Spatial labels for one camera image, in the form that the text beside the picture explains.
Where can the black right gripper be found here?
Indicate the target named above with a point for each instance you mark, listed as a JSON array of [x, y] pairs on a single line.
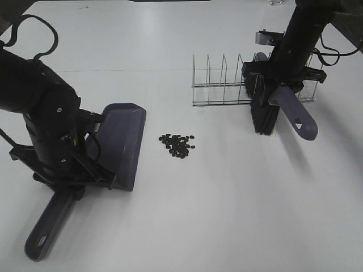
[[286, 65]]

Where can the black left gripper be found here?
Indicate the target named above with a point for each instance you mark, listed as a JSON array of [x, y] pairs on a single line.
[[64, 140]]

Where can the purple hand brush black bristles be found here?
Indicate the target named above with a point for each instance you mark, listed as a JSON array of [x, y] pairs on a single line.
[[268, 98]]

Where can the purple plastic dustpan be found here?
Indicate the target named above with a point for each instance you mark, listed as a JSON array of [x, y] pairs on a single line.
[[120, 137]]

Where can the pile of coffee beans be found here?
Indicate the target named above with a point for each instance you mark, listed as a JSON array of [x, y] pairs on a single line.
[[177, 145]]

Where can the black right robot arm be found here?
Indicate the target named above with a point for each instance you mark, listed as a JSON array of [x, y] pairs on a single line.
[[309, 20]]

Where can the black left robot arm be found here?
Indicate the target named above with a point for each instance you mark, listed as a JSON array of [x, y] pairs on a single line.
[[26, 84]]

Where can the clear glass cup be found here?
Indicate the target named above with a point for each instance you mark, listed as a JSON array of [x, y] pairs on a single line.
[[276, 2]]

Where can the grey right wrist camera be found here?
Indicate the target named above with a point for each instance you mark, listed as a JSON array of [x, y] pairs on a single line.
[[263, 37]]

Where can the metal wire dish rack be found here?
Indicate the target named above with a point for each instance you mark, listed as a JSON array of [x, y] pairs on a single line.
[[218, 85]]

